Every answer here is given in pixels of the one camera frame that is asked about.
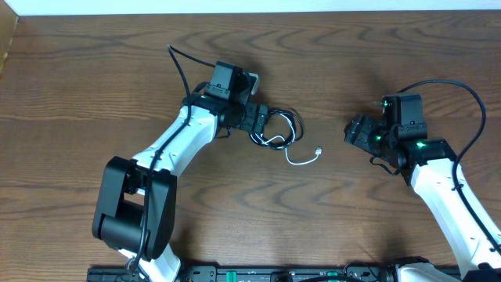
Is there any white usb cable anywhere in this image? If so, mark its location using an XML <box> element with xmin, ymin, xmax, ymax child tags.
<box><xmin>259</xmin><ymin>112</ymin><xmax>323</xmax><ymax>166</ymax></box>

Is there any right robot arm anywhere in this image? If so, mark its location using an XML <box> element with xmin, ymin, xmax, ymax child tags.
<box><xmin>344</xmin><ymin>92</ymin><xmax>500</xmax><ymax>281</ymax></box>

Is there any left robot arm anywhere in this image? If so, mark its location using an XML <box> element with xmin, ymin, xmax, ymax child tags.
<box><xmin>92</xmin><ymin>62</ymin><xmax>268</xmax><ymax>281</ymax></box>

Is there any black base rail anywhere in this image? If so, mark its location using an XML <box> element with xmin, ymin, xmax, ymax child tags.
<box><xmin>85</xmin><ymin>264</ymin><xmax>397</xmax><ymax>282</ymax></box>

